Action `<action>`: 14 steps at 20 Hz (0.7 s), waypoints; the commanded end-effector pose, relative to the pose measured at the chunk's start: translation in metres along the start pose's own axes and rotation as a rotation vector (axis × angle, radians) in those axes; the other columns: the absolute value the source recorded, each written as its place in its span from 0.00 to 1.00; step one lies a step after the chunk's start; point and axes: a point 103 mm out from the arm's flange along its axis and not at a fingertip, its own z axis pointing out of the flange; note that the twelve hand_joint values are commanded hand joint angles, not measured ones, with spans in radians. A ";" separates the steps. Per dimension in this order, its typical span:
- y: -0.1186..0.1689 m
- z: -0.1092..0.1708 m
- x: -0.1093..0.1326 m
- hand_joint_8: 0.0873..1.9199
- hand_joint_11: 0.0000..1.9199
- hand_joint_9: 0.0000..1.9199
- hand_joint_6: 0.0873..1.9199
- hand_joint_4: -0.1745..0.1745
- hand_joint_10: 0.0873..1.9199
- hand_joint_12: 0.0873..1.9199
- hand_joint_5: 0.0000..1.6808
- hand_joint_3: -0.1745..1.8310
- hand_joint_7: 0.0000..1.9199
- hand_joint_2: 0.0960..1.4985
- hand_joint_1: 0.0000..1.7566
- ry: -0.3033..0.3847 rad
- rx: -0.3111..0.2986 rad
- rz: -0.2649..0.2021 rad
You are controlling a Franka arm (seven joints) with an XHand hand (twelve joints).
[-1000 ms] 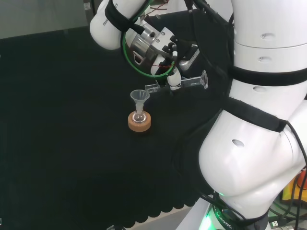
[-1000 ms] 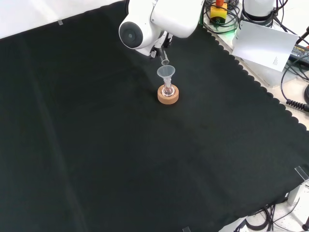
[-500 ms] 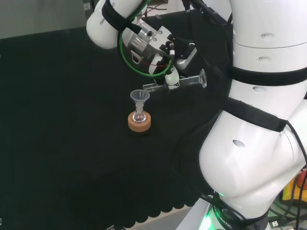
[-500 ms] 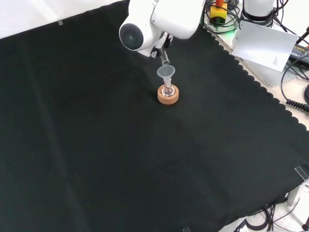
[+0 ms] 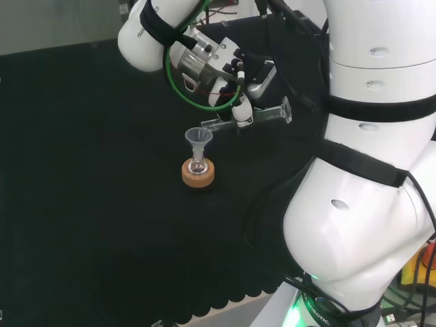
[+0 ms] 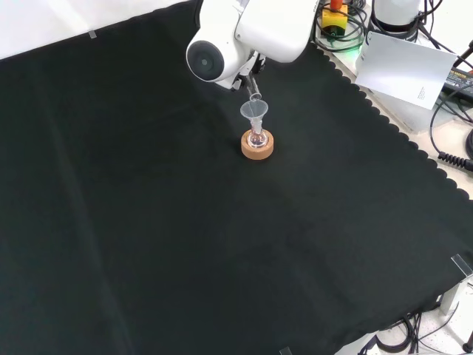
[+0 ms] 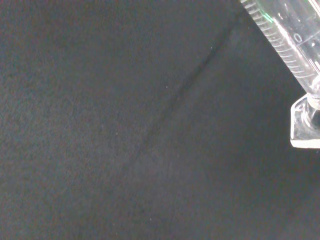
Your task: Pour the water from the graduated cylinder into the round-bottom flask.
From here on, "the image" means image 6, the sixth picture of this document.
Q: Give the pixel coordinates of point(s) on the black cloth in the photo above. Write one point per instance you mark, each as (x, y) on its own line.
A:
(184, 222)

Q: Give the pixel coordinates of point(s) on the clear glass round-bottom flask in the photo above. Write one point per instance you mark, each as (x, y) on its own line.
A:
(257, 140)

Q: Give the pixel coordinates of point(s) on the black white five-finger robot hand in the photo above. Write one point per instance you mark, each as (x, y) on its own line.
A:
(251, 68)

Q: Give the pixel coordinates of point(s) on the black power adapter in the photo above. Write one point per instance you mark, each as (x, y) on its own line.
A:
(460, 83)

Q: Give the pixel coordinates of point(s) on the black tripod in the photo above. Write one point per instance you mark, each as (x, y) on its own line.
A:
(463, 55)

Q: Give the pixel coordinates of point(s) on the yellow stop button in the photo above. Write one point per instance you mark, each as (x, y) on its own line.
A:
(334, 20)

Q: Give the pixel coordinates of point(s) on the clear glass graduated cylinder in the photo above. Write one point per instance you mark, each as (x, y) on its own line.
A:
(254, 88)

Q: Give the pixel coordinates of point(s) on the translucent plastic funnel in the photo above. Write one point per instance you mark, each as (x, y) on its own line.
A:
(255, 111)

